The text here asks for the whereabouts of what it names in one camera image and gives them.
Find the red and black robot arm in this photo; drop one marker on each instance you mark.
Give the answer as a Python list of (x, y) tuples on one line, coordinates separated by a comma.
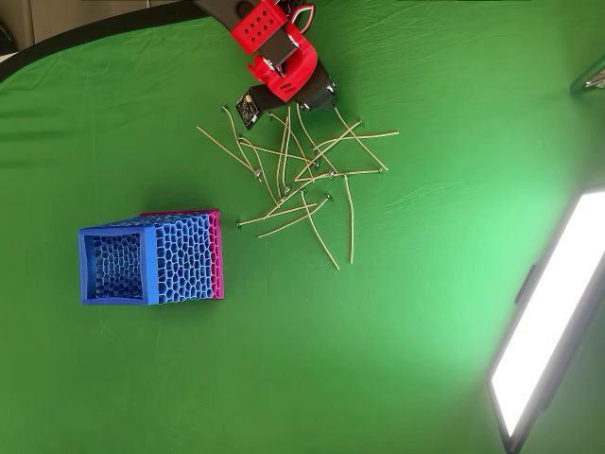
[(283, 75)]

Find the blue magenta lattice basket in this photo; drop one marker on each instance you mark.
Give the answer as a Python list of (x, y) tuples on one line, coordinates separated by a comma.
[(149, 265)]

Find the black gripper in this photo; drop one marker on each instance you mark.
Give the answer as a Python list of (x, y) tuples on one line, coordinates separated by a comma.
[(318, 96)]

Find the white LED light panel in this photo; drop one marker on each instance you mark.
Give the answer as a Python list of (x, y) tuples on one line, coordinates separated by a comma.
[(543, 307)]

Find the dark grey chair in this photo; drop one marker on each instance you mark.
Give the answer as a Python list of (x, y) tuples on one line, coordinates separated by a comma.
[(5, 35)]

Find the green cloth with black rim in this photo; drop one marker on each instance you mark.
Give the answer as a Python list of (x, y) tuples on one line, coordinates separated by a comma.
[(331, 354)]

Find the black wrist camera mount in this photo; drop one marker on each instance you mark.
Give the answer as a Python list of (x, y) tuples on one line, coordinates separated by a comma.
[(248, 108)]

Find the chrome metal stand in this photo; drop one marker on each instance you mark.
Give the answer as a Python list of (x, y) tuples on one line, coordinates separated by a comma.
[(588, 78)]

